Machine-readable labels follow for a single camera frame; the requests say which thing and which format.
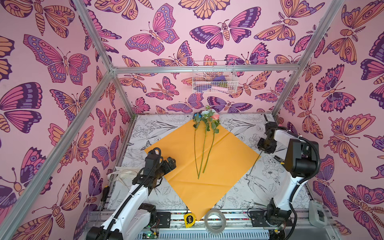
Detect white wire basket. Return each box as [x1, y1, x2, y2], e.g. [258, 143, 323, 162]
[191, 61, 239, 95]

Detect grey plastic clamp device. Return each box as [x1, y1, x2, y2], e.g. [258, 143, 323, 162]
[309, 200, 328, 228]

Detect orange wrapping paper sheet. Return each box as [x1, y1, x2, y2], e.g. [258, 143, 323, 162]
[145, 120, 259, 218]

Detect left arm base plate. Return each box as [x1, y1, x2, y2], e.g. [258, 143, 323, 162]
[145, 212, 171, 229]

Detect green circuit board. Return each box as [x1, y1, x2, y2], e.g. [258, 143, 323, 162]
[142, 232, 159, 240]

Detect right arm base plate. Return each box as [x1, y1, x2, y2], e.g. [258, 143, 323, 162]
[247, 208, 293, 231]

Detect clear tape roll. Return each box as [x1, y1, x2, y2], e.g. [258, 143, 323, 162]
[204, 209, 227, 235]

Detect white ribbon string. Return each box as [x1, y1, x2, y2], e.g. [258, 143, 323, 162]
[107, 168, 143, 196]

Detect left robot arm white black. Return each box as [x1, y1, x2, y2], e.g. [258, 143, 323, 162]
[85, 148, 177, 240]

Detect yellow tape measure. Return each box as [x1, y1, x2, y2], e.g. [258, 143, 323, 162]
[184, 208, 196, 229]

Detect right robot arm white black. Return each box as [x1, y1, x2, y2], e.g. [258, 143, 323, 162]
[257, 120, 321, 226]

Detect small pink fake rose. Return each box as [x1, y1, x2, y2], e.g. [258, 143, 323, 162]
[248, 150, 264, 175]

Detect yellow handled pliers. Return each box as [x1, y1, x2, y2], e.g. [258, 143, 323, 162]
[274, 156, 285, 165]

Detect white fake rose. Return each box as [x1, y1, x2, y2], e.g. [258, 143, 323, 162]
[198, 106, 213, 180]

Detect black screwdriver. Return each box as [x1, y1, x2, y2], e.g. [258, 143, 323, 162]
[94, 186, 110, 227]

